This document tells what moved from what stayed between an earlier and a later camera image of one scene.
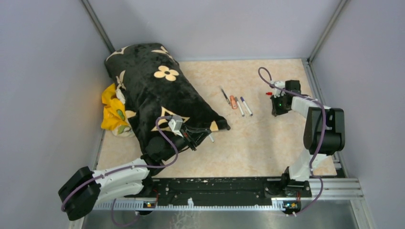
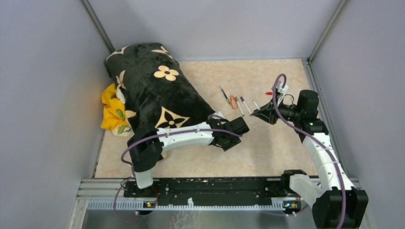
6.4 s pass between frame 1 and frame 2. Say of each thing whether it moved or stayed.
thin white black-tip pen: moved
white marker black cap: stayed
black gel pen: stayed
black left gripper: moved
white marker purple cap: stayed
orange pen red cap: stayed
